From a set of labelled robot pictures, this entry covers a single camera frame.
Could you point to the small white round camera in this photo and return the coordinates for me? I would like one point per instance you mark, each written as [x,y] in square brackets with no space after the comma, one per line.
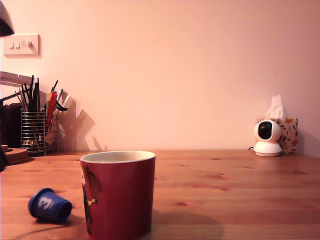
[273,147]

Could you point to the blue numbered coffee capsule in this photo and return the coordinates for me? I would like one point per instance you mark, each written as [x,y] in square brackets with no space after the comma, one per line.
[45,203]

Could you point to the round cork trivet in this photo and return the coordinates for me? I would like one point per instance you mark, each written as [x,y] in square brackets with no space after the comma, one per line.
[18,151]
[20,157]

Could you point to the leaf print tissue box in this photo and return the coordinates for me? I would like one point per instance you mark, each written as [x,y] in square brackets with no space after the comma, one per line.
[291,135]

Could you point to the red cartoon print mug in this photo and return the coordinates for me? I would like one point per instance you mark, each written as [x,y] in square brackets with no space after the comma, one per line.
[120,195]

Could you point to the white wall light switch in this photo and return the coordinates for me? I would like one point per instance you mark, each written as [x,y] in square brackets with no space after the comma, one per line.
[22,51]

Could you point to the red paper packet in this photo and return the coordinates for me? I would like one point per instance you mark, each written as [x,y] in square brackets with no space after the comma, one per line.
[52,102]

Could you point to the brown wooden chopstick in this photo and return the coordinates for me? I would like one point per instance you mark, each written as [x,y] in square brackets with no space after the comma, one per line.
[20,100]

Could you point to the black chopstick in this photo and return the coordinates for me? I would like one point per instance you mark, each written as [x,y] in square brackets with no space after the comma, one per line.
[54,86]
[32,87]
[38,95]
[24,96]

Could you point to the square cork coaster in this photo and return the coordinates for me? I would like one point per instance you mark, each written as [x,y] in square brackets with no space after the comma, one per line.
[8,149]

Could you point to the white tissue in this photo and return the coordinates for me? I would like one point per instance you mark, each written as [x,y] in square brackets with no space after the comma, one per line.
[275,107]

